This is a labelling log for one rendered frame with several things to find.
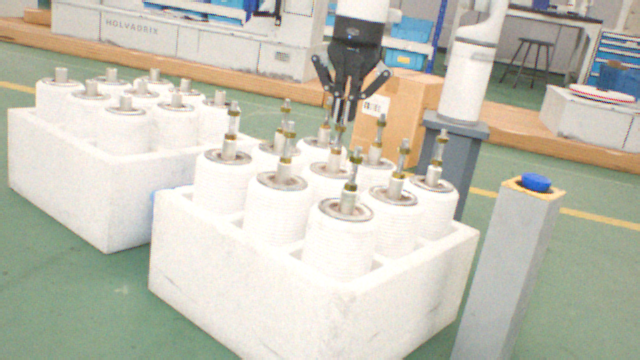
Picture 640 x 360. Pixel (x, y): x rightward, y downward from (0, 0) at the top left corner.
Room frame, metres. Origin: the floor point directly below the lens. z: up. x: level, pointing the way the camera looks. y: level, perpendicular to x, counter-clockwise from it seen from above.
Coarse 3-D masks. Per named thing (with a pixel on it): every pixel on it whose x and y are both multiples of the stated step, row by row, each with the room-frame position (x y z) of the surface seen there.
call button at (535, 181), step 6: (522, 174) 0.75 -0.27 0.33; (528, 174) 0.75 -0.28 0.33; (534, 174) 0.75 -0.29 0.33; (540, 174) 0.76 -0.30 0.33; (522, 180) 0.74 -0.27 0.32; (528, 180) 0.73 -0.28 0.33; (534, 180) 0.73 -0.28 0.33; (540, 180) 0.73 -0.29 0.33; (546, 180) 0.73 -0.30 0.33; (528, 186) 0.73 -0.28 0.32; (534, 186) 0.73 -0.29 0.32; (540, 186) 0.72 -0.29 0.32; (546, 186) 0.73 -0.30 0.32
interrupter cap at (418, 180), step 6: (414, 180) 0.88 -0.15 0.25; (420, 180) 0.89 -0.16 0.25; (444, 180) 0.91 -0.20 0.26; (420, 186) 0.85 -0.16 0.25; (426, 186) 0.86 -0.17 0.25; (438, 186) 0.88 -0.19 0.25; (444, 186) 0.88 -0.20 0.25; (450, 186) 0.88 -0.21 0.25; (438, 192) 0.84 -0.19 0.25; (444, 192) 0.85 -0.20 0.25; (450, 192) 0.86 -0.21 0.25
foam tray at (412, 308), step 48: (192, 192) 0.84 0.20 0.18; (192, 240) 0.75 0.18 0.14; (240, 240) 0.70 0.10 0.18; (192, 288) 0.75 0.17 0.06; (240, 288) 0.69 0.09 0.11; (288, 288) 0.64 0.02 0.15; (336, 288) 0.61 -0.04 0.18; (384, 288) 0.65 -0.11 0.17; (432, 288) 0.78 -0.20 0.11; (240, 336) 0.68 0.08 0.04; (288, 336) 0.63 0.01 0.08; (336, 336) 0.59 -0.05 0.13; (384, 336) 0.68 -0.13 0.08
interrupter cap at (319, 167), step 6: (318, 162) 0.88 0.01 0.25; (324, 162) 0.89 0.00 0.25; (312, 168) 0.84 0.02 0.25; (318, 168) 0.85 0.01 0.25; (324, 168) 0.87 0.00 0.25; (342, 168) 0.87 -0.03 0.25; (348, 168) 0.88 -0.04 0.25; (318, 174) 0.83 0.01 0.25; (324, 174) 0.82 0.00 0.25; (330, 174) 0.83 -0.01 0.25; (336, 174) 0.83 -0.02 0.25; (342, 174) 0.84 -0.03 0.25; (348, 174) 0.85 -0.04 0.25
